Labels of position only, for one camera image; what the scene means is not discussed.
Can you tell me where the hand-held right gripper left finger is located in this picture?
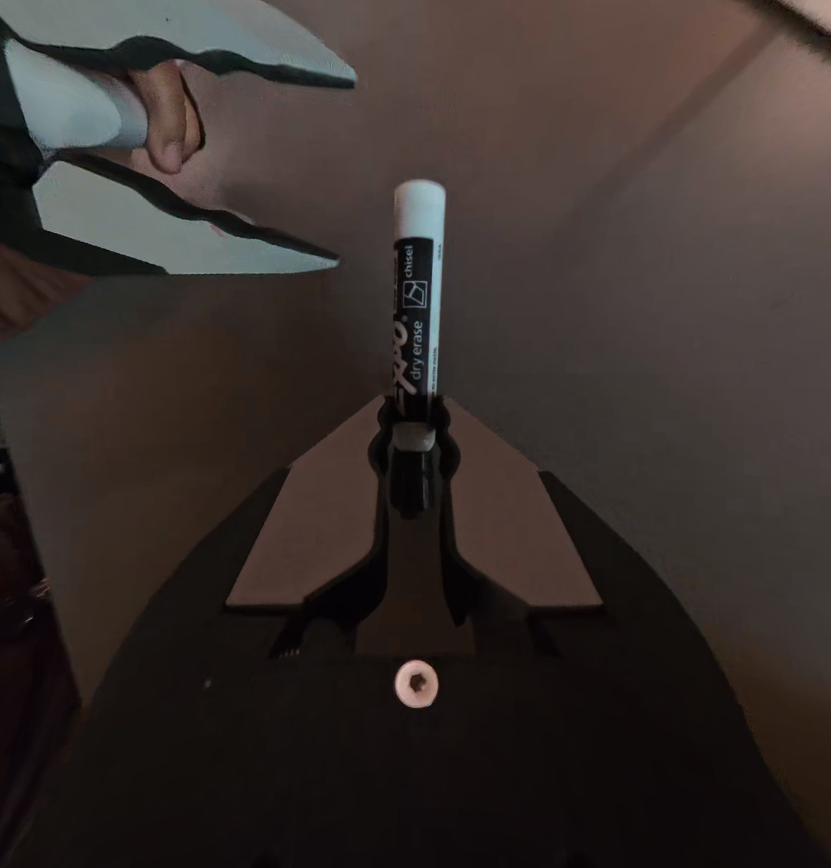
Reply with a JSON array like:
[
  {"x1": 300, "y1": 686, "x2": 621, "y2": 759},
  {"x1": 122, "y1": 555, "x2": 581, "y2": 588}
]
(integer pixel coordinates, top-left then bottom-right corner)
[{"x1": 224, "y1": 395, "x2": 391, "y2": 628}]

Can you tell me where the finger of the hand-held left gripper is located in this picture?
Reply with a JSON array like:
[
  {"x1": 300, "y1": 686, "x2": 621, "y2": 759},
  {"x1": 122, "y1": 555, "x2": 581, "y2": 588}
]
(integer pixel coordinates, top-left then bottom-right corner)
[
  {"x1": 0, "y1": 0, "x2": 357, "y2": 89},
  {"x1": 32, "y1": 152, "x2": 342, "y2": 275}
]

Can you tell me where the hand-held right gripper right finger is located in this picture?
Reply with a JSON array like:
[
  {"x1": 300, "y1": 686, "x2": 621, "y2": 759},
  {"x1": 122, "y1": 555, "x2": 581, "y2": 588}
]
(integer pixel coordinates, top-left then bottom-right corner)
[{"x1": 441, "y1": 396, "x2": 605, "y2": 626}]

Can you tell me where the black white dry erase marker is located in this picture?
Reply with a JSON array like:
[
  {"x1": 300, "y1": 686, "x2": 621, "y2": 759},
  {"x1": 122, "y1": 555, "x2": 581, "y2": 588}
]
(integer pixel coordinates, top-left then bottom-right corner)
[{"x1": 387, "y1": 179, "x2": 448, "y2": 519}]

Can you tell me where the person's left hand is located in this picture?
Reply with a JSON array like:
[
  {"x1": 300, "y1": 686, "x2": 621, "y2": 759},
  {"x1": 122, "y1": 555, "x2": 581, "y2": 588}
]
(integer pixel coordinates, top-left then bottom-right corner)
[{"x1": 127, "y1": 57, "x2": 206, "y2": 174}]

